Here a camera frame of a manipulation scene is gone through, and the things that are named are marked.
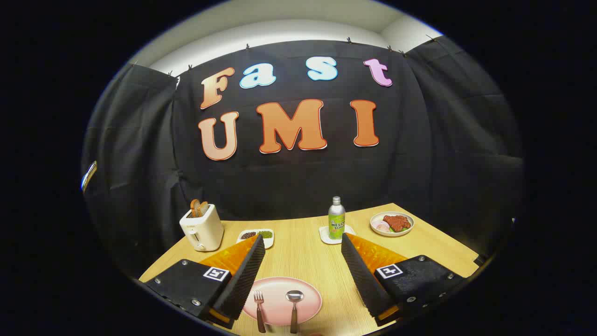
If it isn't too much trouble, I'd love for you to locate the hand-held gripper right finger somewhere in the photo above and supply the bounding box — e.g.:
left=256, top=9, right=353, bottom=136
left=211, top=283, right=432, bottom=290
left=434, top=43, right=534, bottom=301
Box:
left=340, top=232, right=467, bottom=327

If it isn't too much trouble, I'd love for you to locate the white round food plate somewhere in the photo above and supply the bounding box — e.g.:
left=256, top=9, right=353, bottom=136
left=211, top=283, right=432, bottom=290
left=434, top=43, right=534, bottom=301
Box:
left=370, top=211, right=415, bottom=238

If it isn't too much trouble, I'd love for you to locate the white divided snack dish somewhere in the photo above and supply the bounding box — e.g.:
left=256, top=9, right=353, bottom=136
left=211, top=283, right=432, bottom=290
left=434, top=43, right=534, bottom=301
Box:
left=236, top=229, right=275, bottom=249

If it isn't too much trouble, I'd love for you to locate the cream white toaster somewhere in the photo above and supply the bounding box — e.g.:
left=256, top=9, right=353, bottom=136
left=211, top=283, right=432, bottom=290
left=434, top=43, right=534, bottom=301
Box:
left=180, top=203, right=224, bottom=252

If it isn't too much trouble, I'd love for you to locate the white square coaster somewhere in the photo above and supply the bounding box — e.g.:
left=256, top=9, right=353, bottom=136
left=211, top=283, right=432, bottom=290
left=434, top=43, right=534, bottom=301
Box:
left=319, top=224, right=356, bottom=245

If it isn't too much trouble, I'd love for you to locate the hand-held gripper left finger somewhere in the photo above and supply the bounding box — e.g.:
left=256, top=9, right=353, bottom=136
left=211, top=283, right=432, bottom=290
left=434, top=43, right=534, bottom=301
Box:
left=142, top=233, right=266, bottom=329

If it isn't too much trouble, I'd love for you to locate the fork with wooden handle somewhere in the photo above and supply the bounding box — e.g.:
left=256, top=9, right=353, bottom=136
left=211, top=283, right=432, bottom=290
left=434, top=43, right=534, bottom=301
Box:
left=253, top=290, right=266, bottom=333

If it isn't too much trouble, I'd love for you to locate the green soda bottle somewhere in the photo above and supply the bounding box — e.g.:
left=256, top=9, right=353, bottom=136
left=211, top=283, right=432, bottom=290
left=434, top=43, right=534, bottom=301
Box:
left=328, top=196, right=346, bottom=240

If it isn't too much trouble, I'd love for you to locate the red-brown meat piece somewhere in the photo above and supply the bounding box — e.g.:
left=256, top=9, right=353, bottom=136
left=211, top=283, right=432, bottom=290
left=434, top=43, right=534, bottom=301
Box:
left=383, top=215, right=412, bottom=232

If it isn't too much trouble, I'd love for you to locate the spoon with wooden handle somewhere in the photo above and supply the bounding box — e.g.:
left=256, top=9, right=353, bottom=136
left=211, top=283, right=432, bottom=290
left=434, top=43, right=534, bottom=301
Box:
left=285, top=290, right=305, bottom=334

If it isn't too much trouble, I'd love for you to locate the pink round plate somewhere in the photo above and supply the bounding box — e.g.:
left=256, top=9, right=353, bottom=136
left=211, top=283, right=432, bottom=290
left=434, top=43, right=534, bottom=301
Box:
left=243, top=277, right=323, bottom=326

